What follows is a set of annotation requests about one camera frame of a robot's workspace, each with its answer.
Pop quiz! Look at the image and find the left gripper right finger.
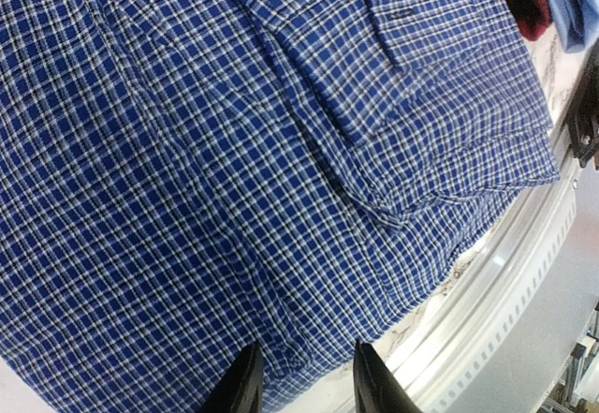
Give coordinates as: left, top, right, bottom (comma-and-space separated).
353, 340, 422, 413

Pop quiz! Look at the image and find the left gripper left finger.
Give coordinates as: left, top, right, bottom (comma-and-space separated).
198, 341, 264, 413

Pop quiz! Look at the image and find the dark blue checked shirt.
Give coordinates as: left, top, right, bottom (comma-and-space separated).
1, 0, 559, 412

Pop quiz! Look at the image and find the aluminium front frame rail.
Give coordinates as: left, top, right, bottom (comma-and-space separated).
375, 137, 598, 412

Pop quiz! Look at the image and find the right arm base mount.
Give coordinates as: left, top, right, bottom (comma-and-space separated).
566, 48, 598, 169

